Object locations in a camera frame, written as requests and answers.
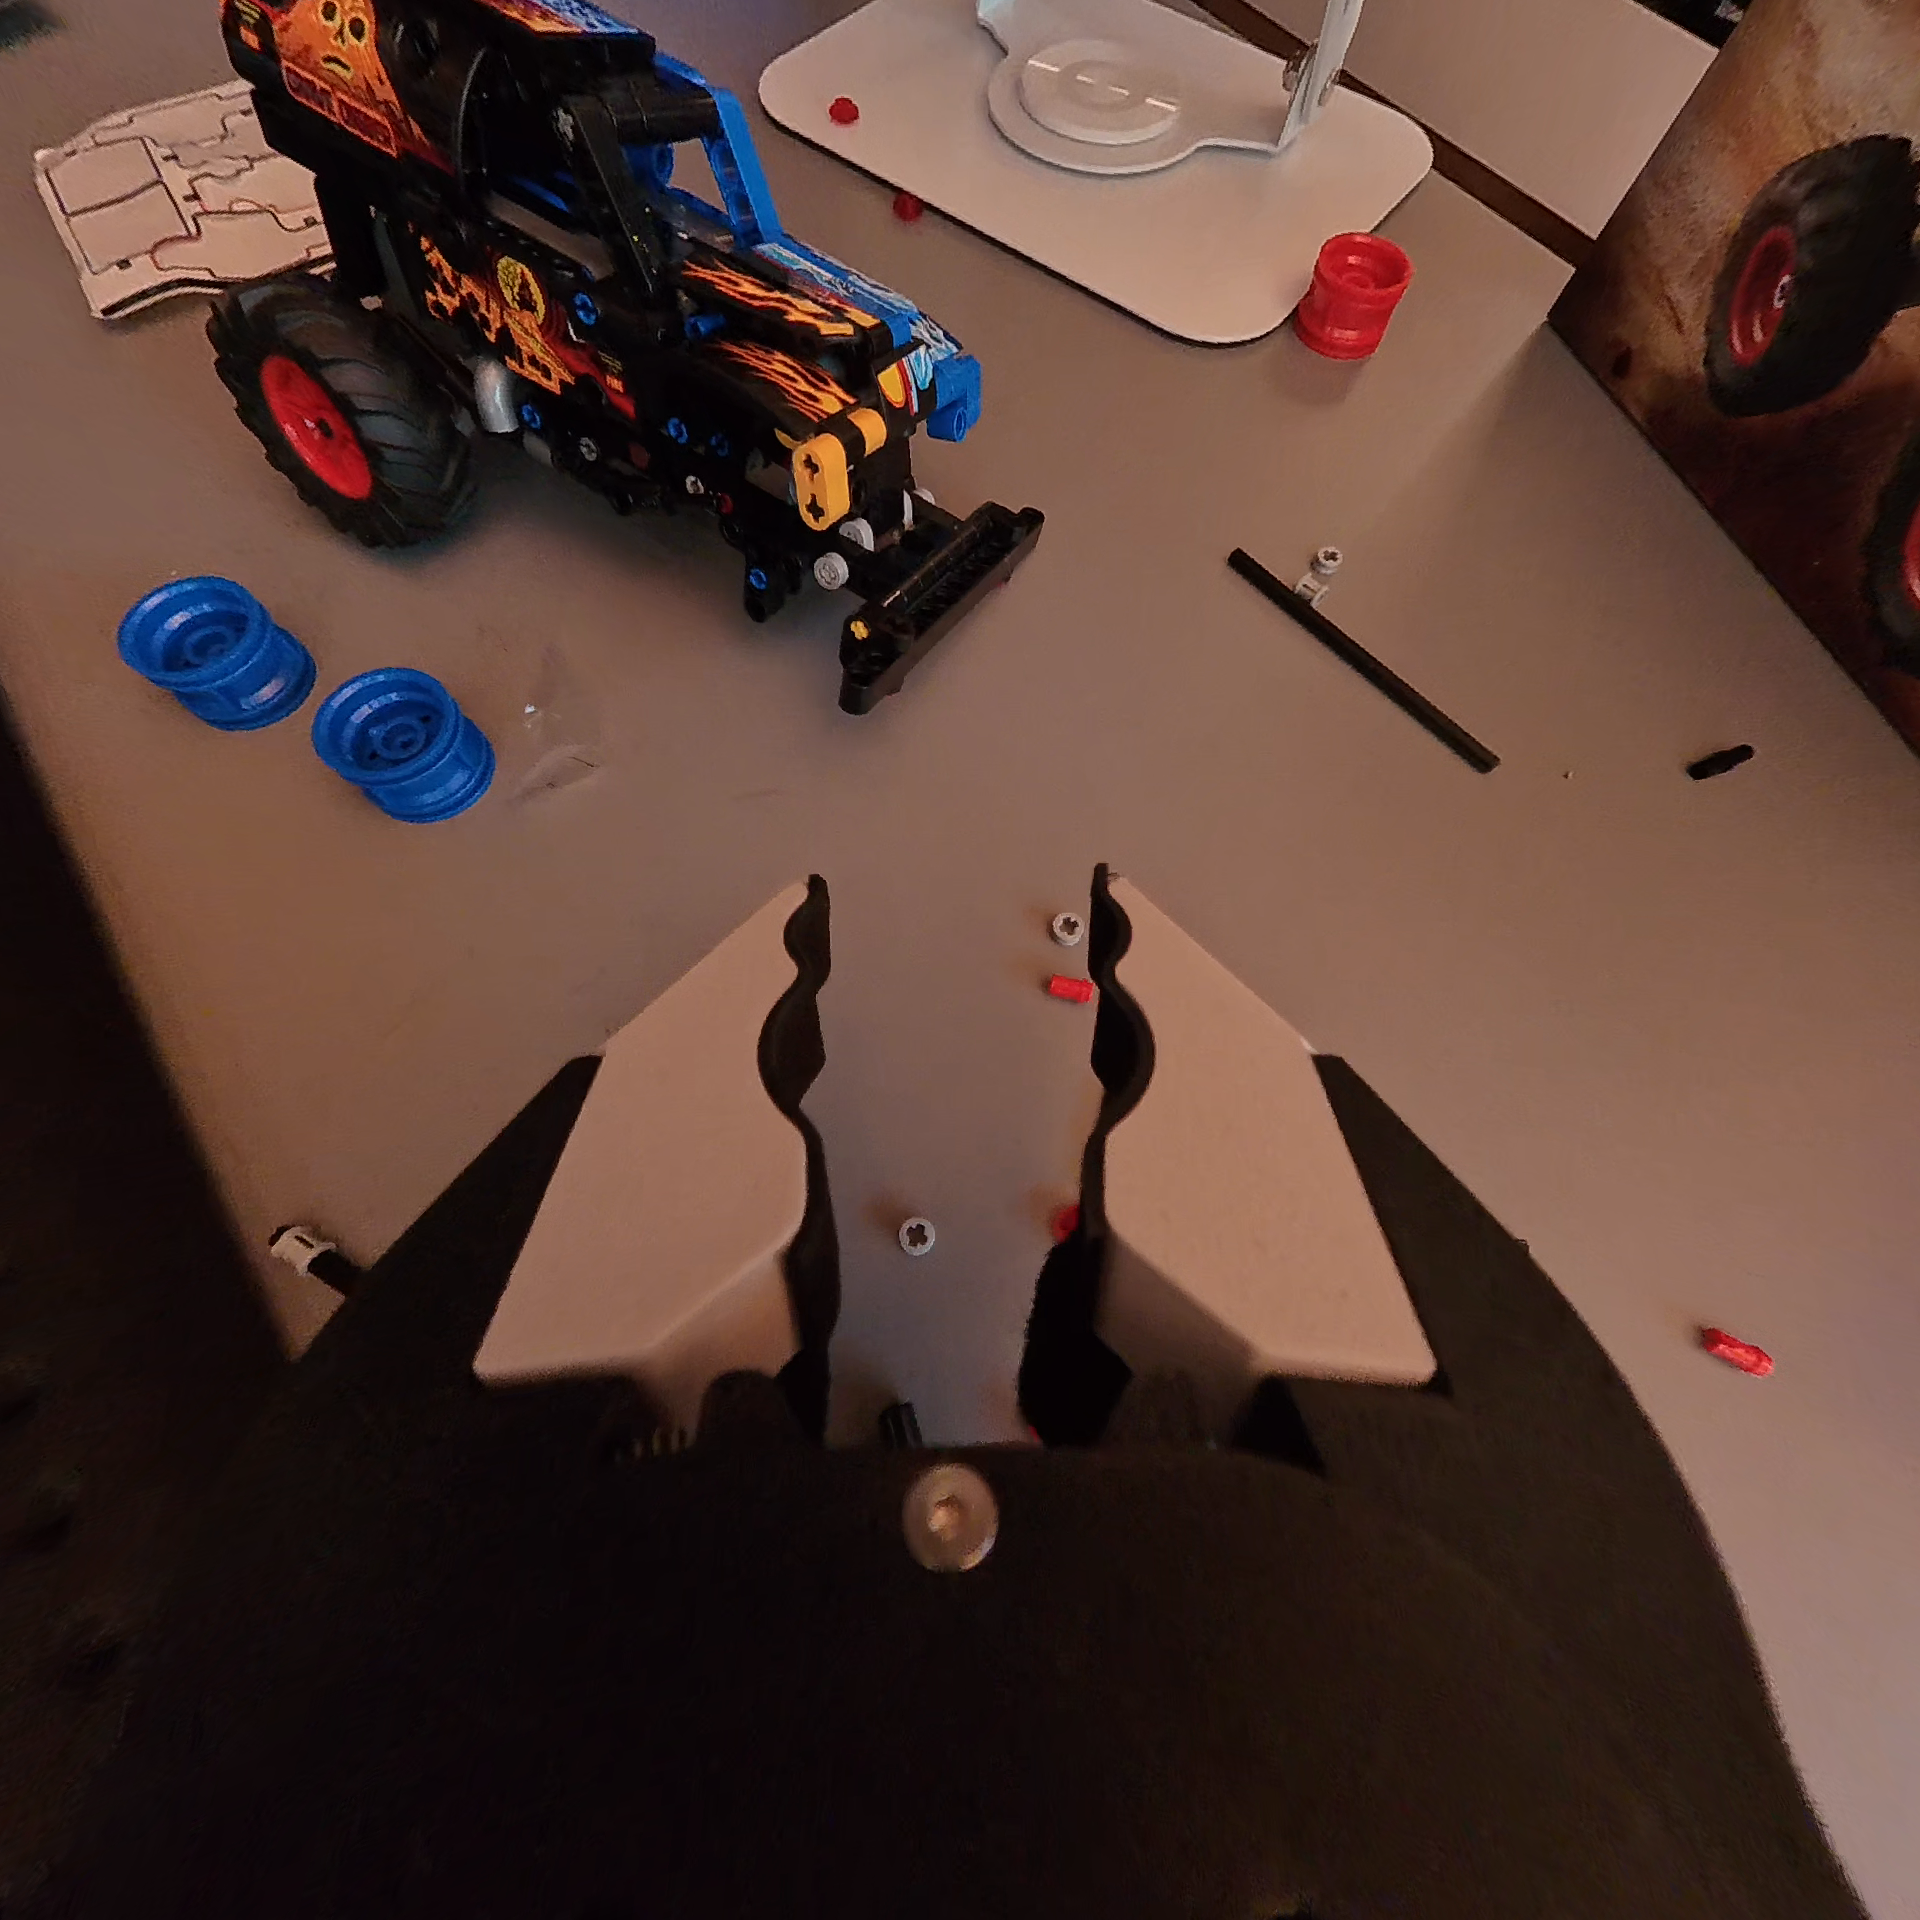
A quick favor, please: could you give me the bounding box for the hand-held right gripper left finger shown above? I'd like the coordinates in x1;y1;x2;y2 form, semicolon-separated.
478;874;837;1404

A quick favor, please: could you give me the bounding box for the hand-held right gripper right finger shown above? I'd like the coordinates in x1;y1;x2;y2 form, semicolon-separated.
1019;865;1444;1444

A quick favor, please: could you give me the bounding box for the blue toy wheel rim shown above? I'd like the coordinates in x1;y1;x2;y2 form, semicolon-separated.
309;666;497;825
120;579;321;735

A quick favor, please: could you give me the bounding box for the black toy wheel red rim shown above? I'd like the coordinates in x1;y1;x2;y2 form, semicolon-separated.
207;268;480;548

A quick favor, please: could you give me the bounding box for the blue black toy monster truck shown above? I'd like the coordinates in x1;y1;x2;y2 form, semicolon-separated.
222;0;1048;717

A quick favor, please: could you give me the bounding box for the clear plastic scrap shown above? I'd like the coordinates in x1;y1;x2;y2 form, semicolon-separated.
501;642;611;804

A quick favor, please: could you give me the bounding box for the long black toy axle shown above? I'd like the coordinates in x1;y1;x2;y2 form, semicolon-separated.
1223;548;1498;780

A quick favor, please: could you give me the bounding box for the black studded mat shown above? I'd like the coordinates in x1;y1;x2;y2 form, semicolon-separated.
0;677;283;1920

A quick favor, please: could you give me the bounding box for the monster truck toy box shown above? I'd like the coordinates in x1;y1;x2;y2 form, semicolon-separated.
1553;0;1920;717

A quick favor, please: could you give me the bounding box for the white sticker sheet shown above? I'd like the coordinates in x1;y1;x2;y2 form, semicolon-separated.
33;86;335;320

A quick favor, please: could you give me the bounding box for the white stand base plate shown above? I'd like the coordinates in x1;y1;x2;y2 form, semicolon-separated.
753;0;1436;346

